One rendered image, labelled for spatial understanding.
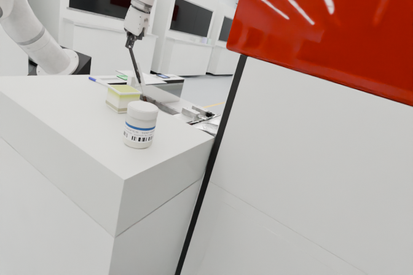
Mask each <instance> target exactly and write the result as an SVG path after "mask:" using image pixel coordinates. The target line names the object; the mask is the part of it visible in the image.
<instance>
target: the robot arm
mask: <svg viewBox="0 0 413 275"><path fill-rule="evenodd" d="M154 1H155V0H131V3H132V5H131V6H130V8H129V10H128V12H127V15H126V17H125V21H124V30H125V31H126V33H127V41H126V44H125V47H126V48H129V45H130V46H131V48H132V49H133V46H134V43H135V41H137V40H142V39H143V37H145V36H146V34H147V31H148V26H149V21H150V14H149V12H151V10H152V6H153V4H154ZM0 24H1V26H2V28H3V29H4V31H5V32H6V33H7V35H8V36H9V37H10V38H11V39H12V40H13V41H14V42H15V43H16V44H17V45H18V46H19V47H20V48H21V49H22V50H23V51H24V52H25V53H26V54H27V55H29V56H30V57H31V58H32V59H33V60H34V61H35V62H36V63H37V64H38V66H37V71H36V72H37V75H38V76H65V75H71V74H72V73H73V72H74V71H75V70H76V68H77V67H78V64H79V57H78V55H77V53H76V52H75V51H73V50H70V49H66V48H65V49H62V48H61V47H60V45H59V44H58V43H57V42H56V40H55V39H54V38H53V37H52V36H51V35H50V33H49V32H48V31H47V30H46V28H45V27H44V26H43V25H42V23H41V22H40V21H39V20H38V19H37V18H36V16H35V14H34V13H33V11H32V10H31V7H30V5H29V4H28V1H27V0H0Z"/></svg>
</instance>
